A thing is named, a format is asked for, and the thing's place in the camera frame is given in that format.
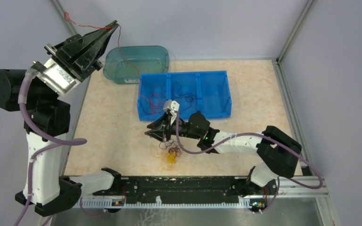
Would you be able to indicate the teal transparent plastic tub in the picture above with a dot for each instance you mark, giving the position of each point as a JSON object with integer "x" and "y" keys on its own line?
{"x": 124, "y": 65}

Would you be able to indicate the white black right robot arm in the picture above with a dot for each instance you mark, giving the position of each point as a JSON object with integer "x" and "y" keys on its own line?
{"x": 278, "y": 151}

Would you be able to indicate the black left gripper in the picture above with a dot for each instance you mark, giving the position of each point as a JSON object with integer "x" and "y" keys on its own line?
{"x": 72, "y": 55}

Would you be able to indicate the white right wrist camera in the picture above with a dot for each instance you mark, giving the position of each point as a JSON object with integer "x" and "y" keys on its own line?
{"x": 171, "y": 107}

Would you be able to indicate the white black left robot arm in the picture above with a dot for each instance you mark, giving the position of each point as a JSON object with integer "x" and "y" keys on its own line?
{"x": 35, "y": 93}

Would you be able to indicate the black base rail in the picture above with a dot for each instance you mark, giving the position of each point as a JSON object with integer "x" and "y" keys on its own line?
{"x": 186, "y": 190}

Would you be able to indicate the grey slotted cable duct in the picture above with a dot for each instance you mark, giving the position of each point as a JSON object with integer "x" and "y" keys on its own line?
{"x": 107, "y": 203}

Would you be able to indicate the blue three-compartment plastic bin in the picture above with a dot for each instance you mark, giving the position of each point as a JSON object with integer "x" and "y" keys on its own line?
{"x": 207, "y": 92}

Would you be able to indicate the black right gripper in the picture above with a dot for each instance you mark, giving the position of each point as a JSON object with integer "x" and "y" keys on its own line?
{"x": 164, "y": 119}

